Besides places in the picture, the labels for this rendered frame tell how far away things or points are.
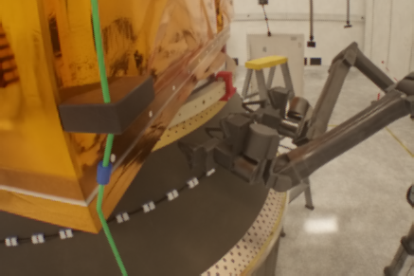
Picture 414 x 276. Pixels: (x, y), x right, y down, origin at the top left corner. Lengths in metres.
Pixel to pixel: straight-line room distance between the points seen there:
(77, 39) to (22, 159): 0.16
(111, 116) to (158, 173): 0.57
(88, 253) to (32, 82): 0.60
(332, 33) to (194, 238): 8.32
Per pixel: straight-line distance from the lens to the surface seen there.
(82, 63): 0.30
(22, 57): 0.29
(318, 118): 0.86
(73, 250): 0.81
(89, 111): 0.26
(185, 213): 0.86
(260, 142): 0.57
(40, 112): 0.30
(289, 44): 4.52
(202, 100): 0.88
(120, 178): 0.41
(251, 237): 1.05
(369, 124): 0.66
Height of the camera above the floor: 1.99
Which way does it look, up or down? 21 degrees down
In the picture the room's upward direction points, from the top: 4 degrees counter-clockwise
